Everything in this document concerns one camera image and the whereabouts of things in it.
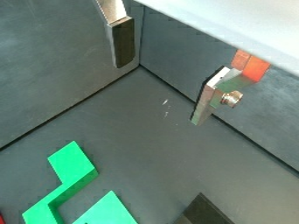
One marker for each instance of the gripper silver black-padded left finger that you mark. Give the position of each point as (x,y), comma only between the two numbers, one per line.
(121,30)

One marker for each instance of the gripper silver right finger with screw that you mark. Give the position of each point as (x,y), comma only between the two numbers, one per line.
(221,88)

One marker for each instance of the green U-shaped block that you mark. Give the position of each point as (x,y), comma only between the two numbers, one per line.
(77,172)

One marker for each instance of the black angled fixture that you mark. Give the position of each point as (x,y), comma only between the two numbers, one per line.
(202,212)

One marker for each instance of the red base board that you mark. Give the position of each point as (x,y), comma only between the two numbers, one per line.
(2,219)

